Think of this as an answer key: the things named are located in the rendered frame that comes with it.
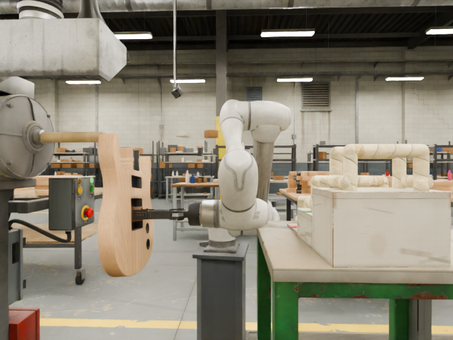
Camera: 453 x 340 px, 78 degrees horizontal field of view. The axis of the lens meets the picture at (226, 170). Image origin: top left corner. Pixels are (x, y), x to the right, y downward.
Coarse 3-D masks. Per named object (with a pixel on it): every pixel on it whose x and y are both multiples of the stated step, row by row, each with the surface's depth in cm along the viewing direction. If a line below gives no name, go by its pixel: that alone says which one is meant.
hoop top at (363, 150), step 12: (348, 144) 65; (360, 144) 65; (372, 144) 65; (384, 144) 65; (396, 144) 65; (408, 144) 65; (420, 144) 65; (360, 156) 65; (372, 156) 65; (384, 156) 65; (396, 156) 65; (408, 156) 65
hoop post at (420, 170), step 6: (426, 150) 64; (420, 156) 65; (426, 156) 64; (414, 162) 66; (420, 162) 65; (426, 162) 64; (414, 168) 66; (420, 168) 65; (426, 168) 64; (414, 174) 66; (420, 174) 65; (426, 174) 64; (414, 180) 66; (420, 180) 65; (426, 180) 64; (414, 186) 66; (420, 186) 65; (426, 186) 64
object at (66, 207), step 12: (60, 180) 105; (72, 180) 105; (84, 180) 112; (60, 192) 105; (72, 192) 105; (84, 192) 112; (60, 204) 105; (72, 204) 105; (84, 204) 112; (60, 216) 105; (72, 216) 105; (84, 216) 112; (36, 228) 105; (60, 228) 105; (72, 228) 105; (60, 240) 108
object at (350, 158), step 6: (348, 150) 64; (348, 156) 64; (354, 156) 64; (348, 162) 64; (354, 162) 64; (348, 168) 64; (354, 168) 64; (348, 174) 64; (354, 174) 64; (354, 180) 64; (354, 186) 64
